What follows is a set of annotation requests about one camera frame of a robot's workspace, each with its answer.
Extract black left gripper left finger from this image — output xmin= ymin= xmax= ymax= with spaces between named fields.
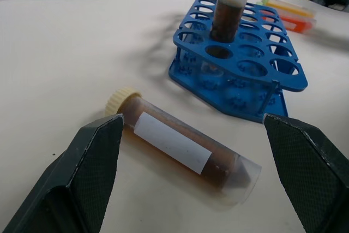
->
xmin=0 ymin=113 xmax=125 ymax=233

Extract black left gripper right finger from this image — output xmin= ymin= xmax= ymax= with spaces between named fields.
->
xmin=261 ymin=112 xmax=349 ymax=233

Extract brown liquid tube white label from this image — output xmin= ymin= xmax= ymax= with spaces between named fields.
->
xmin=104 ymin=86 xmax=262 ymax=207

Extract blue tube rack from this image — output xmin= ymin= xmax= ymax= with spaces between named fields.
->
xmin=167 ymin=0 xmax=309 ymax=123

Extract orange liquid tube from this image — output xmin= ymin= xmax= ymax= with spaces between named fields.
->
xmin=256 ymin=1 xmax=317 ymax=34

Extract yellow liquid tube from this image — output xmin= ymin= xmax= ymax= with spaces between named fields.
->
xmin=261 ymin=0 xmax=318 ymax=19

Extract brown liquid tube graduated marks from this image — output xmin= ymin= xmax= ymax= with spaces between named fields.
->
xmin=209 ymin=0 xmax=261 ymax=44

